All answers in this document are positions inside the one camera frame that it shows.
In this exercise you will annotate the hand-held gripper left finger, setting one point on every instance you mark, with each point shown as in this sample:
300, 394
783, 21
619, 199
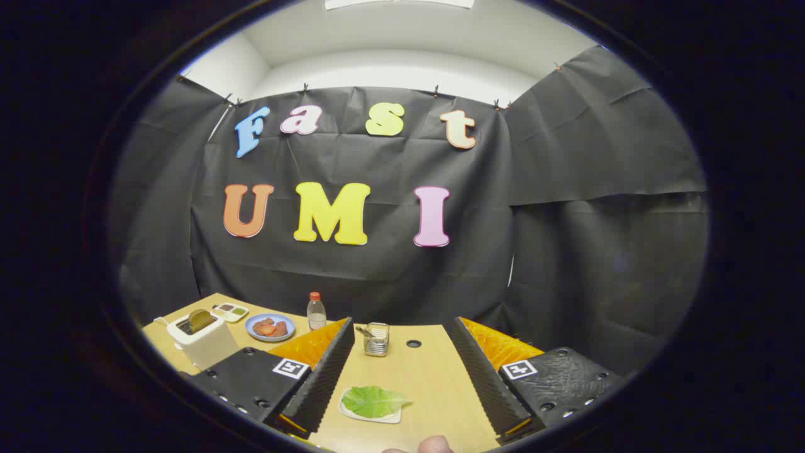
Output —
324, 384

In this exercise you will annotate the green lettuce leaf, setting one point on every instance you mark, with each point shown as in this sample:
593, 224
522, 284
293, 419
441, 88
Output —
374, 401

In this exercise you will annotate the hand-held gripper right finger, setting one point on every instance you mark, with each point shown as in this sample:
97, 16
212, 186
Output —
484, 384

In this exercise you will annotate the brown meat patty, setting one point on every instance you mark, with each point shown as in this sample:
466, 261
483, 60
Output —
261, 325
282, 329

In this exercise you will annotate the white square plate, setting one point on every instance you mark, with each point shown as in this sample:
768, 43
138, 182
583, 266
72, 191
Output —
348, 412

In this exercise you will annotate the blue round plate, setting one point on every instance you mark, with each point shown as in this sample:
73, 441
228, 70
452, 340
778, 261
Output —
251, 322

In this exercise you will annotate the cream white toaster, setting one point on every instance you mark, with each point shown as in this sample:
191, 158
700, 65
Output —
210, 347

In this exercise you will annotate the white condiment tray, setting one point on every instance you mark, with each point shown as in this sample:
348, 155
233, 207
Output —
230, 312

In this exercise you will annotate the brown toast bread slice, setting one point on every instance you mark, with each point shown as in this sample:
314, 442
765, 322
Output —
202, 319

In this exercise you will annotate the ceiling light panel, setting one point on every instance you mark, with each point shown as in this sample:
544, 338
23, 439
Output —
399, 3

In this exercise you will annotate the clear bottle with red cap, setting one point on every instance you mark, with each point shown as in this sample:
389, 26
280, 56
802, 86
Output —
316, 318

